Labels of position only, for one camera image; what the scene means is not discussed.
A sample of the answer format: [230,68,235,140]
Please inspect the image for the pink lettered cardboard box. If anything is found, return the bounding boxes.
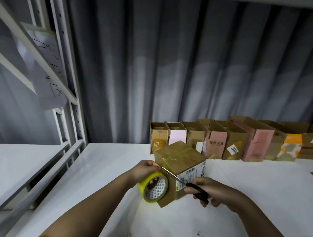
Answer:
[228,115,276,163]
[197,118,229,160]

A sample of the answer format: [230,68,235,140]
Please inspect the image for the yellow tape roll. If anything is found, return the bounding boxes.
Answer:
[137,170,170,204]

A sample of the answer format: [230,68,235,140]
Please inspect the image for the taped brown cardboard box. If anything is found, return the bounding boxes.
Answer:
[149,120,170,155]

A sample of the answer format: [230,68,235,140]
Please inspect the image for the person's left forearm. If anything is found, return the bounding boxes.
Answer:
[41,172,139,237]

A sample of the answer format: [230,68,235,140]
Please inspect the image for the orange and white carton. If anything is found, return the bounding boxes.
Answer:
[275,133,304,163]

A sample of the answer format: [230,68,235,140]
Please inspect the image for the person's left hand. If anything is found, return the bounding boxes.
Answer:
[125,159,162,189]

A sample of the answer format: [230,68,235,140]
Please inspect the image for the white metal shelf rack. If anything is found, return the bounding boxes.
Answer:
[0,0,89,235]

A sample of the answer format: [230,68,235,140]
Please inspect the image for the black scissors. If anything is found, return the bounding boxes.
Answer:
[160,165,210,205]

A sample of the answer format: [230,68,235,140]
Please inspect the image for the person's right hand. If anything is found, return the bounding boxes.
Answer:
[183,176,251,213]

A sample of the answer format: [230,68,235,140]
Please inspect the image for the pink and yellow printed box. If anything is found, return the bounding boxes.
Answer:
[165,121,188,146]

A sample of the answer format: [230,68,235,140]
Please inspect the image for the handwritten paper sheet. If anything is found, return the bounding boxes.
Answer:
[31,63,69,111]
[22,22,69,82]

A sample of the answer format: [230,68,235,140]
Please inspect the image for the brown box with white label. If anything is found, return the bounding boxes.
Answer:
[180,120,207,155]

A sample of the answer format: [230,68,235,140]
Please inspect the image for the brown box with barcode label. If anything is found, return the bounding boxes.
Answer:
[154,141,207,209]

